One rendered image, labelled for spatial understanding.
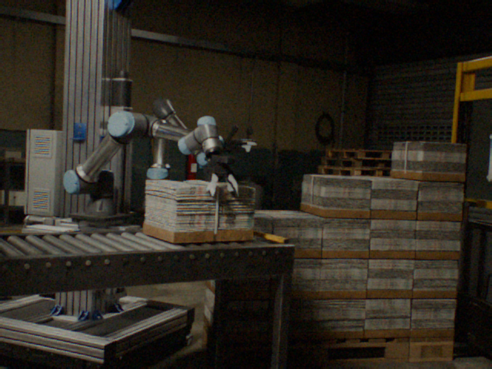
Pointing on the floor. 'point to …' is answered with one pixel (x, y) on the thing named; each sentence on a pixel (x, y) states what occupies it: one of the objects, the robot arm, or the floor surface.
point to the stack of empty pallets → (354, 163)
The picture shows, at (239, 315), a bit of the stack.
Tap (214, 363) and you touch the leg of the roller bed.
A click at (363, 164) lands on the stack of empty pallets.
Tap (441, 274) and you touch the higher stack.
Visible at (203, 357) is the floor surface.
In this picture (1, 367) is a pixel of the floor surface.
